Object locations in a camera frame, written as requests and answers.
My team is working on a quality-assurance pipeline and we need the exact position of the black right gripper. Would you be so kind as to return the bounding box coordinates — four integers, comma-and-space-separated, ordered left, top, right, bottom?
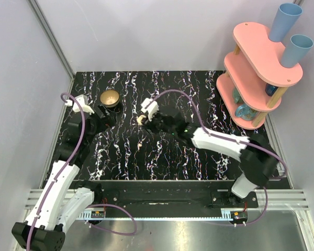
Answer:
141, 109, 176, 136

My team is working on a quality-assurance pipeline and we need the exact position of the blue cup rear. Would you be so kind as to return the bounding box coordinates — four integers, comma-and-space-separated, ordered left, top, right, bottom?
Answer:
268, 3, 303, 42

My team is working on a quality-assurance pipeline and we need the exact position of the dark blue object on shelf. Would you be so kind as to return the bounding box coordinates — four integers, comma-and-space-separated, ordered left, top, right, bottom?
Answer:
265, 84, 278, 97

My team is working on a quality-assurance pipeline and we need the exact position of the pink three-tier shelf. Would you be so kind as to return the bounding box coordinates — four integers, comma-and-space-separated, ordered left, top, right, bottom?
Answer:
217, 22, 303, 130

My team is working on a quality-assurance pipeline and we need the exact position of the blue cup front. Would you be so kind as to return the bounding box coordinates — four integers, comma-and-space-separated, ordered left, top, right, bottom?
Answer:
280, 34, 314, 68

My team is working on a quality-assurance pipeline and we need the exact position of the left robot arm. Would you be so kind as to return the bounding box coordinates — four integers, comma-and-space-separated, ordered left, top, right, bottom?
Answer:
12, 105, 117, 250

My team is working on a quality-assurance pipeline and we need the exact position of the blue patterned mug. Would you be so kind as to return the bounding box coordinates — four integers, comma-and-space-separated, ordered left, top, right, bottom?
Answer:
235, 104, 258, 121

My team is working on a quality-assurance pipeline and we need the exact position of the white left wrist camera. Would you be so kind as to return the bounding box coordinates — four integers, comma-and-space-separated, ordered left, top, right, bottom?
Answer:
72, 95, 95, 115

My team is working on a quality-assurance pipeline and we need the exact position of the cream earbud charging case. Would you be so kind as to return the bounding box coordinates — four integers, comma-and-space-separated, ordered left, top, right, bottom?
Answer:
137, 115, 149, 126

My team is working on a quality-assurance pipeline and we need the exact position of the blue cup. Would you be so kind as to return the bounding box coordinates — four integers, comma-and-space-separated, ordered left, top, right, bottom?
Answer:
268, 3, 303, 42
280, 34, 314, 68

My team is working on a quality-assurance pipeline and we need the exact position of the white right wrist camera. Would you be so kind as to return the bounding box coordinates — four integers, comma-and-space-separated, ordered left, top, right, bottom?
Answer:
141, 98, 159, 121

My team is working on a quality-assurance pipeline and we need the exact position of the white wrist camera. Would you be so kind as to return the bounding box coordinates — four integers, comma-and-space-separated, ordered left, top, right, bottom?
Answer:
141, 98, 159, 121
72, 95, 95, 115

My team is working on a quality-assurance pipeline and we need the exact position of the aluminium frame rail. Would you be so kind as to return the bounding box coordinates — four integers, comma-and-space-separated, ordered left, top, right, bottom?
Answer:
27, 0, 75, 79

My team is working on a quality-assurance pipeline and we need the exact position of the gold patterned ceramic bowl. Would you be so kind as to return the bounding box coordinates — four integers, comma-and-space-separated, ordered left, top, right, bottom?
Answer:
100, 89, 120, 108

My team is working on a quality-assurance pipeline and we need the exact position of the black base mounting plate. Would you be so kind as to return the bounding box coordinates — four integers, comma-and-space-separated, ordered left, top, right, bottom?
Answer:
72, 180, 260, 219

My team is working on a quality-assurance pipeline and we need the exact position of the green ceramic mug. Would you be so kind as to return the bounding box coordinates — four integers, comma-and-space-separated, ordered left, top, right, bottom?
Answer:
232, 87, 244, 104

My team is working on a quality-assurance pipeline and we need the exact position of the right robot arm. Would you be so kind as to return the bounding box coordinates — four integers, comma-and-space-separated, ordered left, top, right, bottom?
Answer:
137, 112, 278, 207

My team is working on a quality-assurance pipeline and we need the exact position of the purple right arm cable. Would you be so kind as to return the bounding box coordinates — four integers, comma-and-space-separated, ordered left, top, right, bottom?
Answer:
150, 89, 288, 227

